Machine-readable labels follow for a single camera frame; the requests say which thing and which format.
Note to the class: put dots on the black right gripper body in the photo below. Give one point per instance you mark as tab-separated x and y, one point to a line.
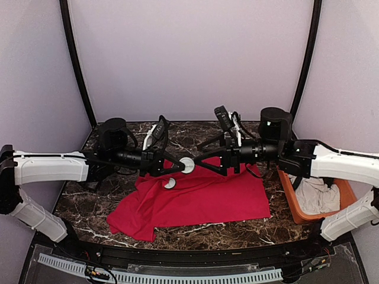
269	150

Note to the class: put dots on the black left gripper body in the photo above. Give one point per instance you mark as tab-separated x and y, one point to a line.
146	165

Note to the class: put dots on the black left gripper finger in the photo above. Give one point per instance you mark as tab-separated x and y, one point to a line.
161	171
171	161

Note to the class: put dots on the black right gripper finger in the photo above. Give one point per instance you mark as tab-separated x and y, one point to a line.
221	170
213	158

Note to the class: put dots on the round brooch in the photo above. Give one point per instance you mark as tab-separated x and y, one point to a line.
171	183
189	165

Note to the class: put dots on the magenta t-shirt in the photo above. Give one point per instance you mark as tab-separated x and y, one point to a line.
198	198

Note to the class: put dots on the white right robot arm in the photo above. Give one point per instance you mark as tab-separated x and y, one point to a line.
313	158

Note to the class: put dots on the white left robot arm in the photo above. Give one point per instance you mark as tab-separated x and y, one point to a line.
21	170

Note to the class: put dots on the black brooch display box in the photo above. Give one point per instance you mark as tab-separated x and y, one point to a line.
93	186

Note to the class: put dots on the white garment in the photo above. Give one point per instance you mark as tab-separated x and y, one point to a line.
315	196

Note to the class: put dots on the orange plastic basket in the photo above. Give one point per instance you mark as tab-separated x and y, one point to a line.
347	198

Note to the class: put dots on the white slotted cable duct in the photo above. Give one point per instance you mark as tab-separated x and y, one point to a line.
138	273

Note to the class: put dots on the black right frame post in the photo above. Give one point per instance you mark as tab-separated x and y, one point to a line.
308	55

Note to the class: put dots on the black frame post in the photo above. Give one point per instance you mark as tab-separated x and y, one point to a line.
74	58
308	55

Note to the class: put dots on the black front rail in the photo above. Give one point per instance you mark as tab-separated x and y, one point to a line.
288	255

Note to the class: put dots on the black left frame post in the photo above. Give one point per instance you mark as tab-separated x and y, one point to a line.
74	58

